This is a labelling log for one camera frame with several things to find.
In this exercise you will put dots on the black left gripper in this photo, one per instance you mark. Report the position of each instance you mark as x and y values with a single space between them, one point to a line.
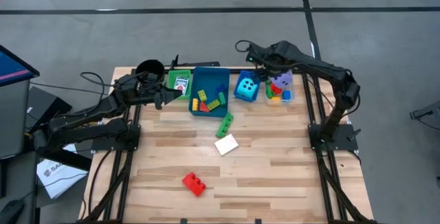
151 86

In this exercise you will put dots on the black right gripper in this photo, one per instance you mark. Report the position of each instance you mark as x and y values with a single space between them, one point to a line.
271 60

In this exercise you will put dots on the small red toy block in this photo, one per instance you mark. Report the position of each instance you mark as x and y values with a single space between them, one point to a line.
276 89

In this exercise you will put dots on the purple foam die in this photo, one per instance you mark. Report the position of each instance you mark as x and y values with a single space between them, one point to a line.
283 81

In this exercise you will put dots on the teal foam die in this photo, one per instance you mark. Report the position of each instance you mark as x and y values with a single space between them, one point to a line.
247 88

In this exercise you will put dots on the yellow toy block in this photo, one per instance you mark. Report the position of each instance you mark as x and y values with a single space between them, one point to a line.
275 98

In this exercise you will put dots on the orange toy brick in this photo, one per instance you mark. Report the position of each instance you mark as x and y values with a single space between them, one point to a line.
195 104

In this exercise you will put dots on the small blue toy brick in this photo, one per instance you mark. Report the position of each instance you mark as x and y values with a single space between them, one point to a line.
286 95

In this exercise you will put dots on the red wedge toy block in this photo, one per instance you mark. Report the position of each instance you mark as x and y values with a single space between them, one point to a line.
204 107

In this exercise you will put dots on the lime green brick plate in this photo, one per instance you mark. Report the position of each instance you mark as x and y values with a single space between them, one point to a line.
213 104

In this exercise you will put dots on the long blue toy brick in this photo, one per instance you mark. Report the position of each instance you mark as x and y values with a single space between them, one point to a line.
221 88

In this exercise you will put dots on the long green toy block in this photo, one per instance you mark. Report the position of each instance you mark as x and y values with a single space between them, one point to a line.
224 125

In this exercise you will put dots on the orange white playing card box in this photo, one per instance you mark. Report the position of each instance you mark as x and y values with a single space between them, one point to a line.
226 144

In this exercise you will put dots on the large red toy block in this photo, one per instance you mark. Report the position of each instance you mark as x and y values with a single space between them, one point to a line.
194 184

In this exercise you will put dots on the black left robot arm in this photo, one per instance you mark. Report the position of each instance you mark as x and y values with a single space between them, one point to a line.
86 131

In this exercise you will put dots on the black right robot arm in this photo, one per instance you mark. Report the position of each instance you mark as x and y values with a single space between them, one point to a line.
330 73

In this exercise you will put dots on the green plastic basket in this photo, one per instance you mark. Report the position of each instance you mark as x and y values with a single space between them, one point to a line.
172 79

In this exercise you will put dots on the blue plastic basket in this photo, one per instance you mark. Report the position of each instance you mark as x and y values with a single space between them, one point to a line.
240 74

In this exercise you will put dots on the clear plastic container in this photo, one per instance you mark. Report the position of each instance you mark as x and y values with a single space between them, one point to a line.
291 100

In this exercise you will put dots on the black round bucket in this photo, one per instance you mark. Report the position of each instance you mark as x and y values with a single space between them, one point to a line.
149 67

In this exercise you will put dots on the large teal plastic bin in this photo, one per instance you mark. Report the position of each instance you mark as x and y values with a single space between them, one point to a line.
209 78

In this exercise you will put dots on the black diagonal beam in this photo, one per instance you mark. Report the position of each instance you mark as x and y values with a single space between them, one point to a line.
68 158

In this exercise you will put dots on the black controller box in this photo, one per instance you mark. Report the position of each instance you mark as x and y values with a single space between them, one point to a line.
43 103

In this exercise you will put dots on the white printed paper sheet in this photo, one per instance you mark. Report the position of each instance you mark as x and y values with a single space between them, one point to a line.
58 179

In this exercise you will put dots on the grey cabinet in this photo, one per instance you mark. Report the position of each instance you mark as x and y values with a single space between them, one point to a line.
13 121

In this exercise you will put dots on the computer monitor blue screen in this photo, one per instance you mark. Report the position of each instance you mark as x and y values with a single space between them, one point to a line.
13 67

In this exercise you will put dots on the dark stand leg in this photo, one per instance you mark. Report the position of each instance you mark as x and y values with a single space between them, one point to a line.
431 110

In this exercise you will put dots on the dark grey desk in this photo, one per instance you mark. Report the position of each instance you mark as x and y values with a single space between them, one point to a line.
20 179

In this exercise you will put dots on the black computer mouse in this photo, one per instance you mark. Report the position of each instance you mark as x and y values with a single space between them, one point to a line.
10 212

